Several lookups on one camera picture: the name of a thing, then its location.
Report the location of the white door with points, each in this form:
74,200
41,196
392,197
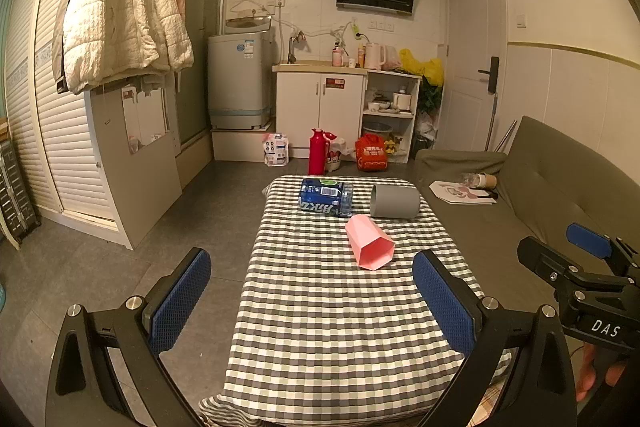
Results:
470,32

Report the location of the clothes hanger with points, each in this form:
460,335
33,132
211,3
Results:
247,4

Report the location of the pink bottle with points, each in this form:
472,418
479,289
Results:
338,57

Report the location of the frosted glass door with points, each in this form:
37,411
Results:
200,32

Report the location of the checkered tablecloth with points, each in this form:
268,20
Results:
325,317

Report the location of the person's right hand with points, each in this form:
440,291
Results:
590,372

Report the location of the brown paper cup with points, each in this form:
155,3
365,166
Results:
486,180

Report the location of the yellow plastic bag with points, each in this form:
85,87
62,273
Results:
425,67

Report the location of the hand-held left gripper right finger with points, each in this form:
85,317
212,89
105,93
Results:
441,302

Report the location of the white sink cabinet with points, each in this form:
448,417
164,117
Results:
317,112

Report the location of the white detergent pouch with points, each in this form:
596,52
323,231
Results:
276,149

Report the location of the white pot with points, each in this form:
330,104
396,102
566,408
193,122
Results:
401,102

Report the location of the white board panel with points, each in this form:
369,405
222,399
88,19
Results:
145,177

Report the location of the white electric kettle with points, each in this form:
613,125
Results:
375,57

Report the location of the white shutter wardrobe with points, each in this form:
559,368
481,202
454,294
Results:
55,132

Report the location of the white quilted jacket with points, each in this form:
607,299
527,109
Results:
115,12

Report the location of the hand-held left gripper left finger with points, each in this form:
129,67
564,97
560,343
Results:
181,302

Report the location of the white washer platform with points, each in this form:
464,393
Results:
240,144

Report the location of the white open shelf unit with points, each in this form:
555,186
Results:
415,117

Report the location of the pink cup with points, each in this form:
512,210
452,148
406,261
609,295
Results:
370,244

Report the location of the red thermos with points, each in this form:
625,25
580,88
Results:
318,154

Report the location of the grey cup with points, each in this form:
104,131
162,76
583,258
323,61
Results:
395,202

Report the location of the red shopping bag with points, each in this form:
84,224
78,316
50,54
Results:
372,154

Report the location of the grey washing machine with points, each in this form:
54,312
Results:
239,77

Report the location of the metal faucet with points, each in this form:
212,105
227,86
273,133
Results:
292,49

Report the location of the white light switch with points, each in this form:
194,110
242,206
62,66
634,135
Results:
521,21

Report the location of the grey folded metal rack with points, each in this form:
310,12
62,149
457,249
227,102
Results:
17,197

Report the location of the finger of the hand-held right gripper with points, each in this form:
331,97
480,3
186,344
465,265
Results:
590,240
542,259

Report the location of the grey plastic basin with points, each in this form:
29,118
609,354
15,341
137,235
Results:
377,129

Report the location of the olive green sofa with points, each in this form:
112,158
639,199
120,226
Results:
555,187

